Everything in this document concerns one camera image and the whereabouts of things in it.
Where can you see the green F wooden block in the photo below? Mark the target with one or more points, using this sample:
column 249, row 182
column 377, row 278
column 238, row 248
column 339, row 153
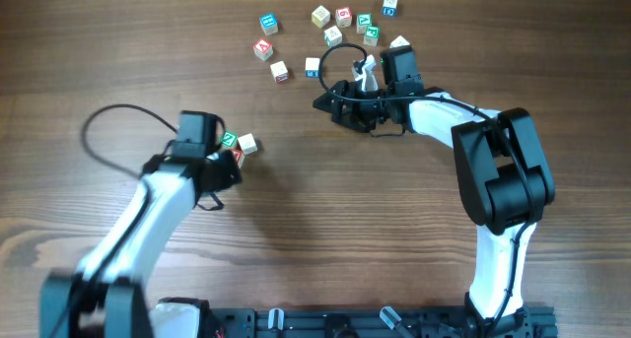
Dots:
column 371, row 36

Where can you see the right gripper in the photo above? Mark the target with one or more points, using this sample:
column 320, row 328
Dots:
column 345, row 109

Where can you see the plain block blue side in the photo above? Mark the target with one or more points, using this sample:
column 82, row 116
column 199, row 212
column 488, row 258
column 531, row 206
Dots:
column 312, row 67

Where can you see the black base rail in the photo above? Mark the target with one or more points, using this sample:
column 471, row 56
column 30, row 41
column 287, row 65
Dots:
column 440, row 321

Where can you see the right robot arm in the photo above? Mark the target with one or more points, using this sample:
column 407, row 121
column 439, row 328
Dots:
column 503, row 177

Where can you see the blue-top wooden block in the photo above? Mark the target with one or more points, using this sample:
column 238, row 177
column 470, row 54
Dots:
column 269, row 24

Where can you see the green Z wooden block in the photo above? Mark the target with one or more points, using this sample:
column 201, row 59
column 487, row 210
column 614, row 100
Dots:
column 229, row 140

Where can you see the plain block yellow side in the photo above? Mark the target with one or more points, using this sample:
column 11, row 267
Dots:
column 248, row 144

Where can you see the plain block red side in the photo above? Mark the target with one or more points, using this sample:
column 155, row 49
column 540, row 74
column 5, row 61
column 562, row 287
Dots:
column 279, row 71

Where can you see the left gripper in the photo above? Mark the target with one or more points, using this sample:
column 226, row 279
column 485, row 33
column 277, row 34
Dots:
column 225, row 170

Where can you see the yellow-top wooden block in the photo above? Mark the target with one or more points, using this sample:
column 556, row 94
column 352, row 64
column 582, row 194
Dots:
column 320, row 16

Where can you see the red M wooden block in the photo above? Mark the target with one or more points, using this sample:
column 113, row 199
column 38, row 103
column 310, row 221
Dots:
column 239, row 157

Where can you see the red 9 wooden block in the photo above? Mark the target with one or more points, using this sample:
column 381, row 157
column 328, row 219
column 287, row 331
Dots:
column 343, row 17

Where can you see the plain block far right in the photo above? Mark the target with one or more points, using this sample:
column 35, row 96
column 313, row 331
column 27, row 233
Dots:
column 399, row 42

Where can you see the green V wooden block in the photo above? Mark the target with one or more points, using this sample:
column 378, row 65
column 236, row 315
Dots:
column 363, row 21

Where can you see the red A wooden block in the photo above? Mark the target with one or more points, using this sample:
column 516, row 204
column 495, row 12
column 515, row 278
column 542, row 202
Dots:
column 263, row 49

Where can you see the block blue C side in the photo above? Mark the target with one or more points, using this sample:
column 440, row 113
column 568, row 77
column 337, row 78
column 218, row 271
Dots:
column 389, row 8

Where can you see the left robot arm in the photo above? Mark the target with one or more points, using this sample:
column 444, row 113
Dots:
column 104, row 297

